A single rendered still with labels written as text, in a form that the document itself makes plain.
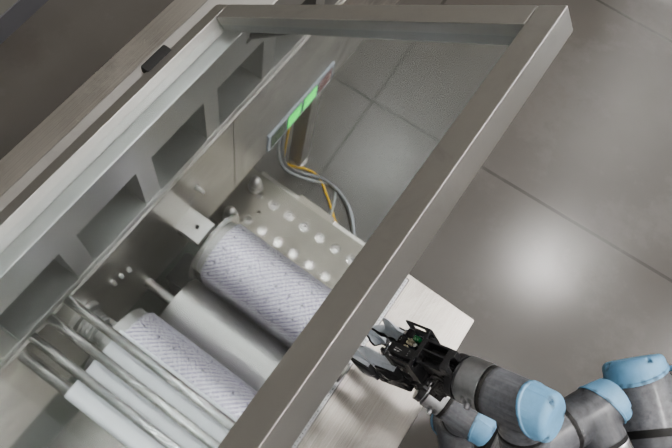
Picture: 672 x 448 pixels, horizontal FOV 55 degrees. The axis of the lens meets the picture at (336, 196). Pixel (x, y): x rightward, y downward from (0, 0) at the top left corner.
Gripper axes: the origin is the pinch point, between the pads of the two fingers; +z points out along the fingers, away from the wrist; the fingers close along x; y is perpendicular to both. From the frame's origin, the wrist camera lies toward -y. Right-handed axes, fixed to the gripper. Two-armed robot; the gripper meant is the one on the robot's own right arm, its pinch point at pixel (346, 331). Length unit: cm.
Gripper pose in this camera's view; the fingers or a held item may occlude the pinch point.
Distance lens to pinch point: 141.4
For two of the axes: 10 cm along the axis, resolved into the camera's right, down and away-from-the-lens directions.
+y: 1.3, -3.9, -9.1
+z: -8.1, -5.7, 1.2
